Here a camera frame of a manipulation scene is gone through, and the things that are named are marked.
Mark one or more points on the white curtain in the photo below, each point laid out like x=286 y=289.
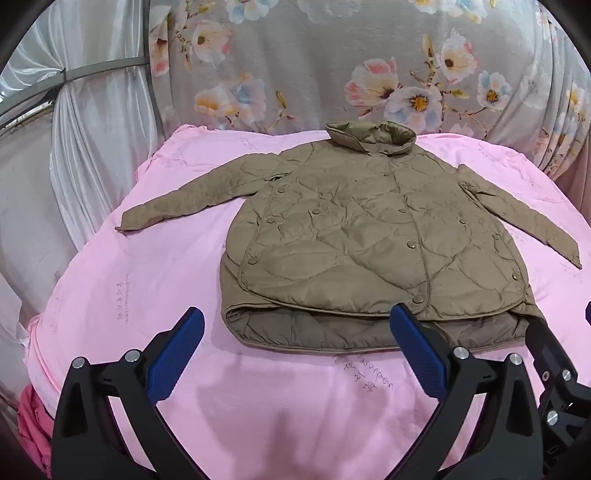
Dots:
x=92 y=138

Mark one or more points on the grey metal rail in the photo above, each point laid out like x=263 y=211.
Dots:
x=106 y=67

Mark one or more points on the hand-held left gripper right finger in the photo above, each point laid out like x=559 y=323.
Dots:
x=415 y=350

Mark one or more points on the brown quilted jacket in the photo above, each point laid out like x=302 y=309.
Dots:
x=346 y=230

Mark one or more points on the pink bed sheet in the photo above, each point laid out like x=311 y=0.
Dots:
x=161 y=258

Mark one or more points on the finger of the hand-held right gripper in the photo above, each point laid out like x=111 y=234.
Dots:
x=588 y=314
x=549 y=346

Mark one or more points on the dark pink cloth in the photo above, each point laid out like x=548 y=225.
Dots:
x=34 y=424

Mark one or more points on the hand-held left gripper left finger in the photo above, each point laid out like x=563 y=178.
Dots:
x=178 y=355

